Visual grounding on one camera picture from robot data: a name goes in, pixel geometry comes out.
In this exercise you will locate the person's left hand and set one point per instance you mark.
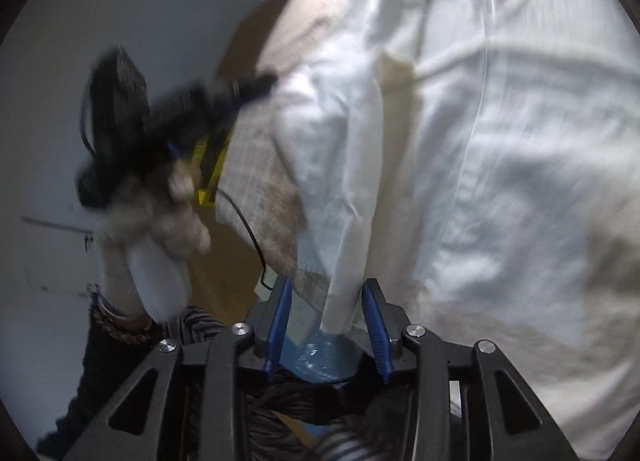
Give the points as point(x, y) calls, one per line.
point(125, 241)

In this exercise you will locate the blue plastic bag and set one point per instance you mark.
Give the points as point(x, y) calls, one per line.
point(320, 356)

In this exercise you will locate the dark striped clothing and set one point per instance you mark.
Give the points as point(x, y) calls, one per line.
point(300, 401)

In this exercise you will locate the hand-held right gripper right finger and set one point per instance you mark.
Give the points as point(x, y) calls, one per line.
point(375, 326)

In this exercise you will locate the beige plaid blanket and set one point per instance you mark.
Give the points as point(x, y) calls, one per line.
point(255, 191)

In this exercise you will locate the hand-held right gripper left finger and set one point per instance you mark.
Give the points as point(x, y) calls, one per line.
point(277, 321)

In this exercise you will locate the white garment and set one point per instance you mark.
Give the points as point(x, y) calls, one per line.
point(450, 141)

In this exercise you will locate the yellow tag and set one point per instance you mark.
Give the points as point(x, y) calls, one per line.
point(202, 196)

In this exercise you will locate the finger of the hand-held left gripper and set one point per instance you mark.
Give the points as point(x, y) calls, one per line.
point(250, 86)

